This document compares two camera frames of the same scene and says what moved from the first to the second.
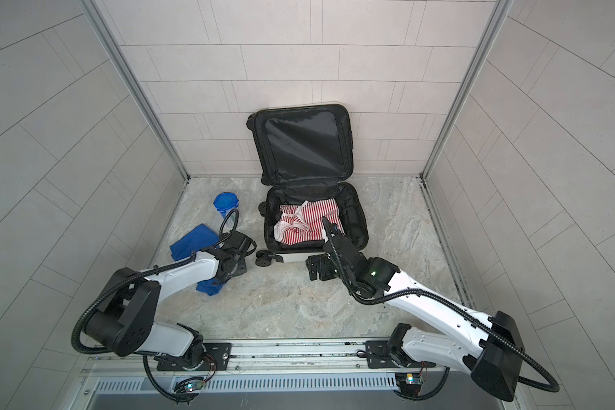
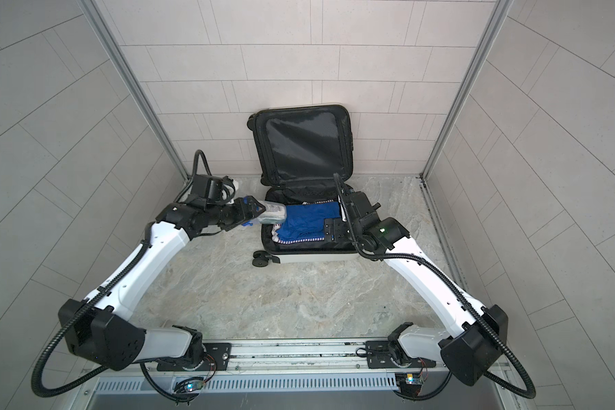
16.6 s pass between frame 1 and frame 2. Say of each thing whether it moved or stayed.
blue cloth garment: moved
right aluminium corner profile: stayed
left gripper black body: moved
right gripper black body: moved
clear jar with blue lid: moved
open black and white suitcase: stayed
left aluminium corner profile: stayed
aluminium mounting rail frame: stayed
